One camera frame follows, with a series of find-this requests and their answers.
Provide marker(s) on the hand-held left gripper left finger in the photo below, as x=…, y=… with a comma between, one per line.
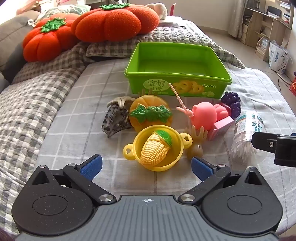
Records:
x=92, y=166

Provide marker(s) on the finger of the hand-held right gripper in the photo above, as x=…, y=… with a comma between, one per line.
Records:
x=263, y=141
x=285, y=150

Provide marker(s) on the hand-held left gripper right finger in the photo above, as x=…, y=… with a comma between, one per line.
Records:
x=201, y=168

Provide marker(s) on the clear cotton swab container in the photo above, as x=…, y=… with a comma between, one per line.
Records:
x=245, y=129

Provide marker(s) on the yellow toy pot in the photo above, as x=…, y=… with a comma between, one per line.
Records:
x=176, y=148

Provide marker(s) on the yellow corn toy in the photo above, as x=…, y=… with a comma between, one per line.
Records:
x=152, y=150

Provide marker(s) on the purple grapes toy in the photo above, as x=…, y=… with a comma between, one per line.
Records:
x=231, y=100

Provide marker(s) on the pink rubber animal toy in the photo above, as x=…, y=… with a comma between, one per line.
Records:
x=204, y=113

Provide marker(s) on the orange pumpkin toy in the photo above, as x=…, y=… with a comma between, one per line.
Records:
x=148, y=102

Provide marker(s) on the green plastic box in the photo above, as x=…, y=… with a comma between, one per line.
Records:
x=161, y=85

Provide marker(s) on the brown translucent hand toy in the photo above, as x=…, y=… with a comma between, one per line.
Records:
x=196, y=148

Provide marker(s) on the pink toy box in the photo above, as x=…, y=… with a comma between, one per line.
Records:
x=223, y=126

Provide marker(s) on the grey spotted hair claw clip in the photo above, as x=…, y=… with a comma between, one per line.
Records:
x=115, y=120

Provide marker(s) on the red bucket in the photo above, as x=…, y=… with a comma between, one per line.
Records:
x=294, y=85

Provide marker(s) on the grey grid bed sheet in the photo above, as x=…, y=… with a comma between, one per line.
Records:
x=87, y=97

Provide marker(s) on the beige hair clip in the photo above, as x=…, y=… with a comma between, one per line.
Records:
x=120, y=100

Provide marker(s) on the grey checked quilt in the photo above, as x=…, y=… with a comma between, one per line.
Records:
x=23, y=120

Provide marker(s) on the white paper bag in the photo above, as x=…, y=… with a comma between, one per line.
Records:
x=277, y=56

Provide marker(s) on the wooden shelf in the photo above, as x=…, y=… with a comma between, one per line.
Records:
x=256, y=25

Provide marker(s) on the small orange pumpkin cushion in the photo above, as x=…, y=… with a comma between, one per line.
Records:
x=44, y=44

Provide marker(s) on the large orange pumpkin cushion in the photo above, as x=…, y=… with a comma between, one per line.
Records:
x=115, y=23

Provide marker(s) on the grey sofa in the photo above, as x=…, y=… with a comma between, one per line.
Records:
x=11, y=39

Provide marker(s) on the red card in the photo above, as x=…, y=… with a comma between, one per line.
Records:
x=173, y=9

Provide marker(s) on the white plush toy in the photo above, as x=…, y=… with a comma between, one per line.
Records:
x=160, y=10

